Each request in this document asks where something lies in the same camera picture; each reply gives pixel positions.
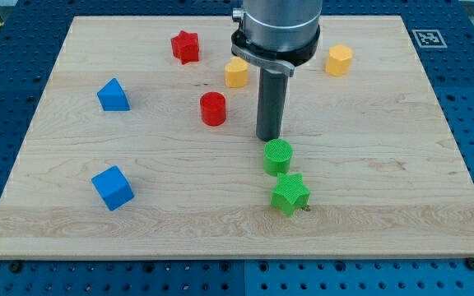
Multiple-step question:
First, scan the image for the blue cube block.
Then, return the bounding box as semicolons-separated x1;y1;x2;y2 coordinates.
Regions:
91;166;134;210

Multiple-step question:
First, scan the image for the yellow hexagon block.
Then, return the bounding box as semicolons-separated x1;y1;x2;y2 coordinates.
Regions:
325;44;353;76

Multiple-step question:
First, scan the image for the red star block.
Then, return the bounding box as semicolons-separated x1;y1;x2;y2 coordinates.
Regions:
170;30;200;64

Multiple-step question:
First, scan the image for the green cylinder block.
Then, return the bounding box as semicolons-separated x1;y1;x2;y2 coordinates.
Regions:
263;138;293;176

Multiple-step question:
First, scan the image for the black white fiducial marker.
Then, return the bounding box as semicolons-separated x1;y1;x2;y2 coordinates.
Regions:
412;29;447;49

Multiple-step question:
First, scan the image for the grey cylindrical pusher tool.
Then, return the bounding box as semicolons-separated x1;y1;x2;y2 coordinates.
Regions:
256;68;288;141

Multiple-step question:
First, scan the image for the red cylinder block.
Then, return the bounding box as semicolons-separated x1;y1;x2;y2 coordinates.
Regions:
199;92;226;126

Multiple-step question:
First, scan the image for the yellow heart block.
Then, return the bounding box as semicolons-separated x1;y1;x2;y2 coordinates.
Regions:
225;57;249;88

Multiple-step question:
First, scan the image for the blue triangle block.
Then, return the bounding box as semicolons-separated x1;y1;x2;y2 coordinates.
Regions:
97;77;131;111

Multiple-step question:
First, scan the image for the wooden board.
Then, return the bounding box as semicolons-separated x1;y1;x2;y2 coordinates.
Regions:
0;16;474;260

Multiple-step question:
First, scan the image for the green star block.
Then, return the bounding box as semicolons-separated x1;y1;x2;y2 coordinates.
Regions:
271;173;310;217

